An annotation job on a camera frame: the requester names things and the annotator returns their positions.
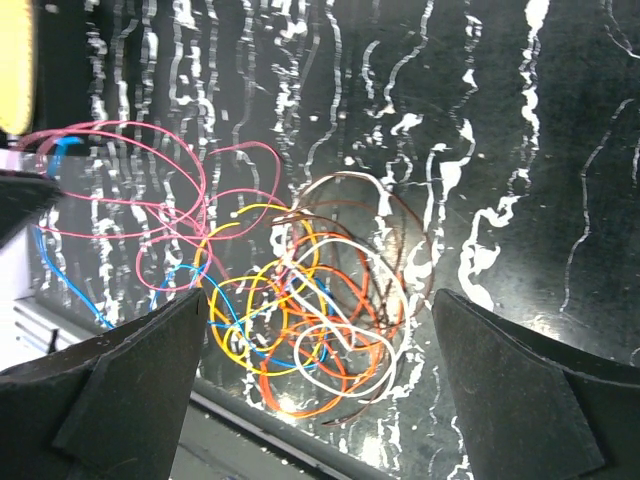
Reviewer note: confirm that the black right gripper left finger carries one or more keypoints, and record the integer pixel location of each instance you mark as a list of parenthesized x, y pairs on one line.
[(110, 407)]

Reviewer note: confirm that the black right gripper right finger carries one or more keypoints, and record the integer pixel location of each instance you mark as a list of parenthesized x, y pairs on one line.
[(531, 407)]

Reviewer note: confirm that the black marble pattern mat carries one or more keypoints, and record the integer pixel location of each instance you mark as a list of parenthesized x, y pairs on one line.
[(326, 167)]

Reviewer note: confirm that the orange woven basket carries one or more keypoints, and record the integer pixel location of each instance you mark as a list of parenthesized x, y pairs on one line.
[(17, 65)]

